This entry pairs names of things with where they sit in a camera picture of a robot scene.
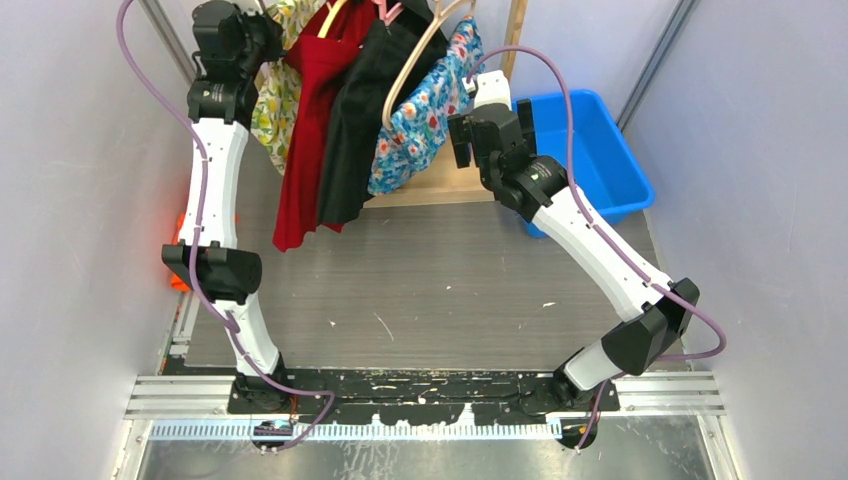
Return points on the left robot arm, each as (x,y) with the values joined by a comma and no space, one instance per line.
(223,277)

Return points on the pink plastic hanger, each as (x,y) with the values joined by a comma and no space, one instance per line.
(388,10)

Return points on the aluminium rail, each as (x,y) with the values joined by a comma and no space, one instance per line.
(195,408)

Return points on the blue floral skirt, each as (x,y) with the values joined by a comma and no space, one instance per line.
(420,123)

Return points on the orange cloth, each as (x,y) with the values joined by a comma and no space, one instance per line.
(175,260)

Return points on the beige wooden hanger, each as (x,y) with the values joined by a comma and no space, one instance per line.
(440,15)

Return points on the lemon print skirt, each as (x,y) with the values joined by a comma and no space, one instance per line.
(275,113)

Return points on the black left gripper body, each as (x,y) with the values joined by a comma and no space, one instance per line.
(261,42)

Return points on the black skirt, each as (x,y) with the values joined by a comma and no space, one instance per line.
(356,115)

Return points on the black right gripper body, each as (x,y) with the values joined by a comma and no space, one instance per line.
(460,133)

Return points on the blue plastic bin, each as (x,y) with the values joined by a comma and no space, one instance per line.
(605,167)

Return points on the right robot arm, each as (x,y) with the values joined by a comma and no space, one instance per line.
(651,306)

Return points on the cream plastic hanger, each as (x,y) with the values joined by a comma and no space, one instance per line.
(333,10)

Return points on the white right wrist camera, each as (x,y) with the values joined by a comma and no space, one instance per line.
(489,88)

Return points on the wooden clothes rack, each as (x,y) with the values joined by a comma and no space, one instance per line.
(443,182)

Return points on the red pleated skirt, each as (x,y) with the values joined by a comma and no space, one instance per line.
(322,64)

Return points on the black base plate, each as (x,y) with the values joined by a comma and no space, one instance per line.
(409,397)

